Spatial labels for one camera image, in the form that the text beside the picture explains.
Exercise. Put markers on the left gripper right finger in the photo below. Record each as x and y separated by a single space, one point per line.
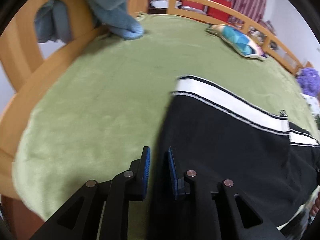
211 209

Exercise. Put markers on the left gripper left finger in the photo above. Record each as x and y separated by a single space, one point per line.
100 210

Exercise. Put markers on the black pants white stripe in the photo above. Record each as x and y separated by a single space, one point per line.
222 136

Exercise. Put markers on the green bed blanket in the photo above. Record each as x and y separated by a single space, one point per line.
112 99

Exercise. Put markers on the white dotted pillow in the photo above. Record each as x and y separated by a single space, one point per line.
312 103

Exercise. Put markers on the purple plush toy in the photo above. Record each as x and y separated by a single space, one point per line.
308 79

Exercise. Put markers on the colourful geometric pillow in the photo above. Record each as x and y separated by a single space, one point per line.
239 41

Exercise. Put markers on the grey blue hanging cloth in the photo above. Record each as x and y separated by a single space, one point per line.
52 22

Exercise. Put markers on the left red chair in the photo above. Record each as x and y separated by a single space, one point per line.
188 5

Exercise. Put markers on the wooden bed frame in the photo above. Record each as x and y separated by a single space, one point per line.
32 75

